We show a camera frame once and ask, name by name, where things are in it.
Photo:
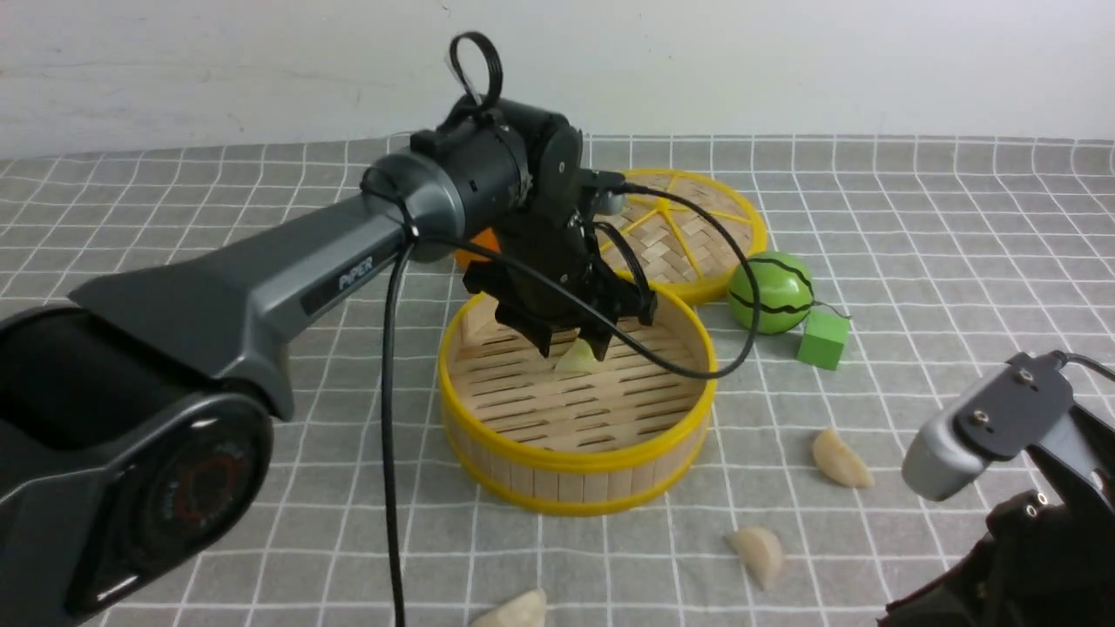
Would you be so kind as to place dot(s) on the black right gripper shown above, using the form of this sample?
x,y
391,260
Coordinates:
x,y
1039,564

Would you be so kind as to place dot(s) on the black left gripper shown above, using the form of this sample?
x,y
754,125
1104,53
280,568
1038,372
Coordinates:
x,y
551,276

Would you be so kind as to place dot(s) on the green-tinted dumpling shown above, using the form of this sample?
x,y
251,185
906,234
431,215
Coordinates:
x,y
578,359

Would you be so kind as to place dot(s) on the white dumpling bottom edge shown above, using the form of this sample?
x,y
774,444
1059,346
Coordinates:
x,y
526,610

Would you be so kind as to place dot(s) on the yellow bamboo steamer tray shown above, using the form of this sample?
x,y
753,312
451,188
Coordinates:
x,y
565,444

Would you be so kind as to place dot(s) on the yellow woven steamer lid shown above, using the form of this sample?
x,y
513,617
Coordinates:
x,y
678,250

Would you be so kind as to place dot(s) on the green toy watermelon ball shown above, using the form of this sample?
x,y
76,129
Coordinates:
x,y
776,285

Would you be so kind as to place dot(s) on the green wooden cube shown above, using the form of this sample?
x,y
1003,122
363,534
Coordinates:
x,y
823,340

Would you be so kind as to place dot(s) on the grey checkered tablecloth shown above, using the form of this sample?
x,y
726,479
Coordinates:
x,y
950,256

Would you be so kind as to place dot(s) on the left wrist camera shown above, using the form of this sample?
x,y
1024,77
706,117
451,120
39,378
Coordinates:
x,y
602,193

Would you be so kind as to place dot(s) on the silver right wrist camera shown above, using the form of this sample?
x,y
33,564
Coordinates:
x,y
994,419

